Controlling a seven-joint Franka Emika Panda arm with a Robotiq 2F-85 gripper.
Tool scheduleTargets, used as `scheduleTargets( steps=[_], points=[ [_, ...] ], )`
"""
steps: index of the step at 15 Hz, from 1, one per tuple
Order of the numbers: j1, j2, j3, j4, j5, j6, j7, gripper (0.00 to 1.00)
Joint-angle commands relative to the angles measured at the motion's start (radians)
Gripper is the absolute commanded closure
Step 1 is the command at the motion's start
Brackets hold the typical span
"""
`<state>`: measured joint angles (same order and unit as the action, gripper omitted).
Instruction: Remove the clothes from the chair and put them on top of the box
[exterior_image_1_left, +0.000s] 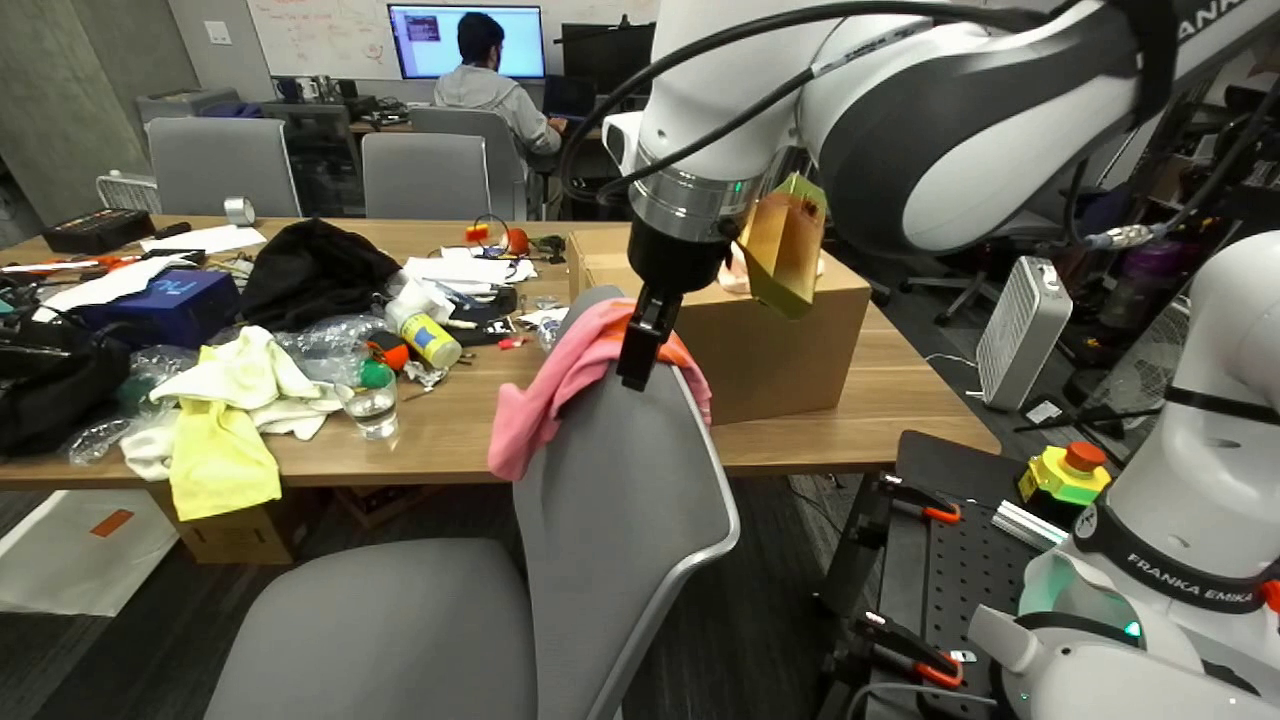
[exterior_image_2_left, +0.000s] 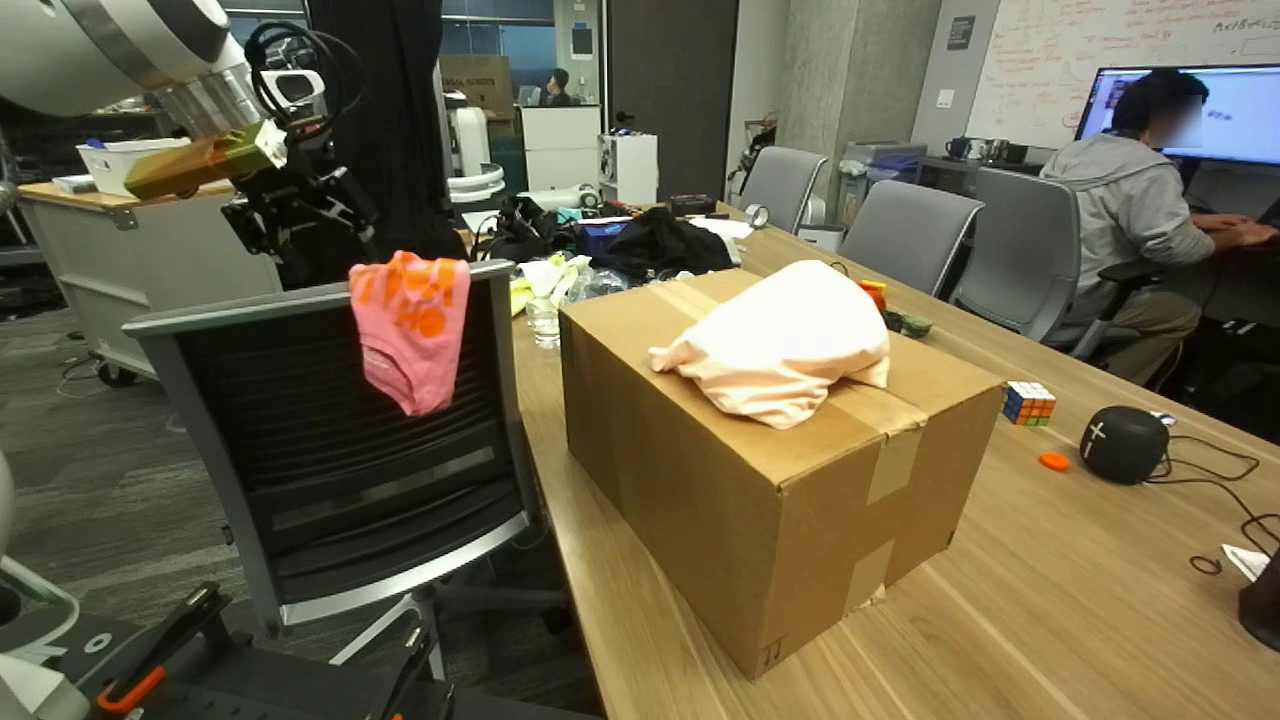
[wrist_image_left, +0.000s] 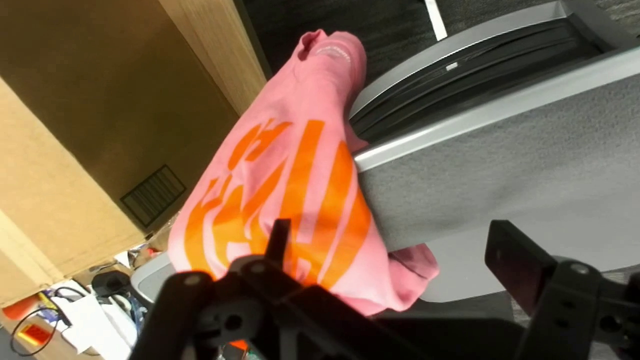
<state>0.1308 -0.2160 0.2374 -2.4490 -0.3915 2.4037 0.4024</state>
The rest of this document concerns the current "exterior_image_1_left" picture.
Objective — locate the yellow red emergency stop button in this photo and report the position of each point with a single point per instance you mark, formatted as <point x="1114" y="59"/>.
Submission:
<point x="1064" y="477"/>

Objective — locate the small cardboard box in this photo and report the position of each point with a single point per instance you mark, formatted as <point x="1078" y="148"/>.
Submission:
<point x="239" y="538"/>

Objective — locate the orange toy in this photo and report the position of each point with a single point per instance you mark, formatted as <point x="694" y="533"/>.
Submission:
<point x="519" y="242"/>

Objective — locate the white crumpled bag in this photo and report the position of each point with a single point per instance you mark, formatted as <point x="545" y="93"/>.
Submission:
<point x="460" y="277"/>

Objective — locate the black flat case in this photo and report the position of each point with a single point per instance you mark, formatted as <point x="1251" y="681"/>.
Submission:
<point x="97" y="229"/>

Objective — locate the dark computer monitor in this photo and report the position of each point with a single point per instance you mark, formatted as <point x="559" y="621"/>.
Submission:
<point x="602" y="50"/>

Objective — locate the blue box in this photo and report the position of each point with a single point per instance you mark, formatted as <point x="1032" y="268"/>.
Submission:
<point x="164" y="307"/>

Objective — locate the seated person grey hoodie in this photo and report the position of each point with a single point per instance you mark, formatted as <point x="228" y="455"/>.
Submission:
<point x="492" y="102"/>

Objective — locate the wall light switch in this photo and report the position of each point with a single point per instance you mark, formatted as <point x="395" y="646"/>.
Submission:
<point x="219" y="32"/>

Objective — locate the pink cloth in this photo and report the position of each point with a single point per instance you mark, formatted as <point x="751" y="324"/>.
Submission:
<point x="562" y="382"/>

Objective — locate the peach cloth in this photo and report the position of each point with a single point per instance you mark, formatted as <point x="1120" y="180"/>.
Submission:
<point x="734" y="268"/>

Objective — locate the clear bottle green cap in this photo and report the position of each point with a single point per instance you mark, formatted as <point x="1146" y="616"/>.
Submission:
<point x="378" y="405"/>

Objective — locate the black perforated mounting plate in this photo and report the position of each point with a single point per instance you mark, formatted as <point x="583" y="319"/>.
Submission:
<point x="935" y="573"/>

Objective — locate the yellow cloth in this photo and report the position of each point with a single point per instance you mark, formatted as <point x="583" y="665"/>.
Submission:
<point x="220" y="462"/>

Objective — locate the white bag orange label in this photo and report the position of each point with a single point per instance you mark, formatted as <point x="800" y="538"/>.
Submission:
<point x="75" y="554"/>

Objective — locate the yellow wrist camera mount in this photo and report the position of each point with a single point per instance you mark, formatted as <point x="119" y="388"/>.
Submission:
<point x="787" y="244"/>

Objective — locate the wall whiteboard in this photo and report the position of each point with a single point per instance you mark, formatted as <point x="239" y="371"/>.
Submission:
<point x="322" y="32"/>

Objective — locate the white cloth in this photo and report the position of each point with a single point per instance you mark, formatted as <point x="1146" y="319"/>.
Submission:
<point x="244" y="372"/>

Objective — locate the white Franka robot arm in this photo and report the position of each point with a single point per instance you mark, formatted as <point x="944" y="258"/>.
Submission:
<point x="1002" y="134"/>

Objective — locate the white space heater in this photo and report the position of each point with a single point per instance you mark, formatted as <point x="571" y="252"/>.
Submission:
<point x="1025" y="332"/>

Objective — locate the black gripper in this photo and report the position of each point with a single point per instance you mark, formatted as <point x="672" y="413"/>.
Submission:
<point x="679" y="263"/>

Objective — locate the brown cardboard box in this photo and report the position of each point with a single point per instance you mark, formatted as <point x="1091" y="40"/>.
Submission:
<point x="774" y="355"/>

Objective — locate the grey office chair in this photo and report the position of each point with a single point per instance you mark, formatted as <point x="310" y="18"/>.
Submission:
<point x="612" y="521"/>
<point x="512" y="165"/>
<point x="424" y="177"/>
<point x="220" y="165"/>

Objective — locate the white paper sheets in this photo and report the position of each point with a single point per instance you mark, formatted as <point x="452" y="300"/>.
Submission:
<point x="112" y="283"/>

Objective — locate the yellow green canister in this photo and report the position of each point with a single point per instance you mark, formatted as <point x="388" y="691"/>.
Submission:
<point x="429" y="342"/>

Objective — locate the purple bottle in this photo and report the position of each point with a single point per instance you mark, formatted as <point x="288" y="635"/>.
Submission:
<point x="1158" y="283"/>

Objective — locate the lit computer monitor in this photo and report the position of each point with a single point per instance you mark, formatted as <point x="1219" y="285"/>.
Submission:
<point x="424" y="40"/>

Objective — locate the black clothes pile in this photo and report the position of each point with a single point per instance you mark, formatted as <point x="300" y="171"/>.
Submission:
<point x="314" y="273"/>

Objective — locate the dark green toy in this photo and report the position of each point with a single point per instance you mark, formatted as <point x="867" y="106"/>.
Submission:
<point x="548" y="249"/>

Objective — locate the orange black bar clamp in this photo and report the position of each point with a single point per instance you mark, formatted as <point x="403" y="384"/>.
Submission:
<point x="912" y="650"/>
<point x="920" y="505"/>

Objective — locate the black bag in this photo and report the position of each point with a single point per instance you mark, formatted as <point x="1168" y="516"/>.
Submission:
<point x="52" y="384"/>

